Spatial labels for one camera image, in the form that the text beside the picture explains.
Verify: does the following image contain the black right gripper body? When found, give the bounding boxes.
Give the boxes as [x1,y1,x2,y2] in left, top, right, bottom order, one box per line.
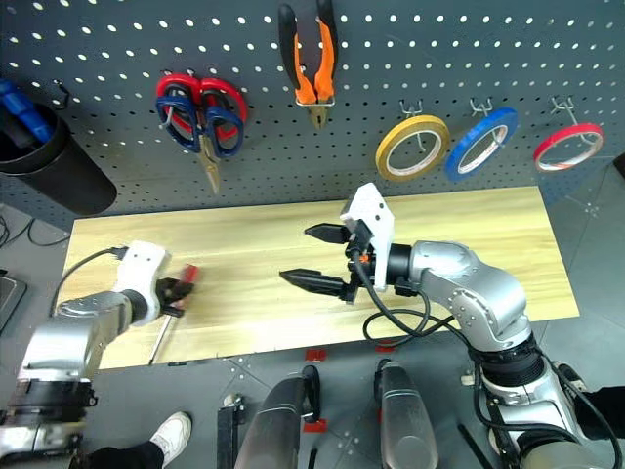
[341,219,378,305]

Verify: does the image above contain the yellow tape roll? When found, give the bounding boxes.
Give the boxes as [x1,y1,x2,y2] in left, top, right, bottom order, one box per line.
[374,114,451,185]

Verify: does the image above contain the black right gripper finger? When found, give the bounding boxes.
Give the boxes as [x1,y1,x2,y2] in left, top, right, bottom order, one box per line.
[278,268,352,298]
[303,223,352,246]

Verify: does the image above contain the blue handled scissors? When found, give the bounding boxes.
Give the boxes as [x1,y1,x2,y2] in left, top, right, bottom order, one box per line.
[154,95,245,195]

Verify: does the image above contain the black metal post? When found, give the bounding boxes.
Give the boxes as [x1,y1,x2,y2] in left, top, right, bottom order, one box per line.
[217,394,245,469]

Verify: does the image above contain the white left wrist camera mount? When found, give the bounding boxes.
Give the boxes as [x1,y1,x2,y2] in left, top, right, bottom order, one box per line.
[114,240,172,321]

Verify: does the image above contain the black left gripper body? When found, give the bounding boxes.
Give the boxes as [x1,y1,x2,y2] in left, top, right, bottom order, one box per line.
[154,277,173,314]

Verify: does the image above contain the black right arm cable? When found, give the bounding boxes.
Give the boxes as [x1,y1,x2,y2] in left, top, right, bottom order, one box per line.
[354,258,460,351]

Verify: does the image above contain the dark grey rounded shape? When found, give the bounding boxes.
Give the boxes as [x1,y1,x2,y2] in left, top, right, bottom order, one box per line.
[373,359,439,469]
[233,364,322,469]

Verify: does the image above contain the metal pegboard hook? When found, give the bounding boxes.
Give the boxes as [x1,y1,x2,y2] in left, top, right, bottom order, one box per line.
[549,96,587,131]
[469,97,507,146]
[397,100,427,148]

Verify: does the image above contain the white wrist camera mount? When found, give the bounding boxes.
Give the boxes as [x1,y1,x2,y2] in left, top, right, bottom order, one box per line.
[114,240,172,321]
[340,183,396,294]

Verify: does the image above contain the grey flat device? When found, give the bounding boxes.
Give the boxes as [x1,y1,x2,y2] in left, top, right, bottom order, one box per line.
[0,268,28,338]

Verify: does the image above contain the blue tape roll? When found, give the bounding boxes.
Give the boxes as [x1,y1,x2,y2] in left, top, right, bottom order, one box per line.
[443,107,520,183]

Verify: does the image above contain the dark blue pegboard panel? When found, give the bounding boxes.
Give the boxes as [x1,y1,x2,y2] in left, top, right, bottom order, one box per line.
[0,0,625,231]

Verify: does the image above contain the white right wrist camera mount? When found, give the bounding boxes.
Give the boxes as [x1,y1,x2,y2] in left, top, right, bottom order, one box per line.
[340,183,396,294]

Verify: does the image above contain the white sneaker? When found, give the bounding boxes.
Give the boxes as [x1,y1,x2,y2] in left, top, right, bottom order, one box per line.
[149,411,192,468]

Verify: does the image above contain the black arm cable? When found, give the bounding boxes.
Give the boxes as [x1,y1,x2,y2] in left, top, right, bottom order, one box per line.
[50,246,129,317]
[354,258,460,351]

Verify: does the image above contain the red tape roll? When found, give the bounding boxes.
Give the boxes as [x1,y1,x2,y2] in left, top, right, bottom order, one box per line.
[532,121,605,175]

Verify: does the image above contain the black cylindrical container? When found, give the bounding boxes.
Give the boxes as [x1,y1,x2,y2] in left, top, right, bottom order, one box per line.
[0,102,118,216]

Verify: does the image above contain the red handled screwdriver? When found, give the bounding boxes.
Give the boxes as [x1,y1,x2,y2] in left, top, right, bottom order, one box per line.
[147,263,200,366]

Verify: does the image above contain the black trouser leg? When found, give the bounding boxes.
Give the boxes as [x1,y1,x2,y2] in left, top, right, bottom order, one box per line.
[70,439,165,469]

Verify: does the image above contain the red handled scissors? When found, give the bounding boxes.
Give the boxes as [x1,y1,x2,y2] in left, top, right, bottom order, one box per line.
[155,72,248,146]

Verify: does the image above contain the thin black floor cable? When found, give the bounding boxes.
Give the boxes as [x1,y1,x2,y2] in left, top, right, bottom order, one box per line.
[0,204,69,248]

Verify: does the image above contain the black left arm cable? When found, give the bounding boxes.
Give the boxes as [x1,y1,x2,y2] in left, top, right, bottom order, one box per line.
[50,246,129,317]

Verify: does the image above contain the orange and black pliers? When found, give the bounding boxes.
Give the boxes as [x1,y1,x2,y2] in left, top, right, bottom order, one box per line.
[277,0,339,131]

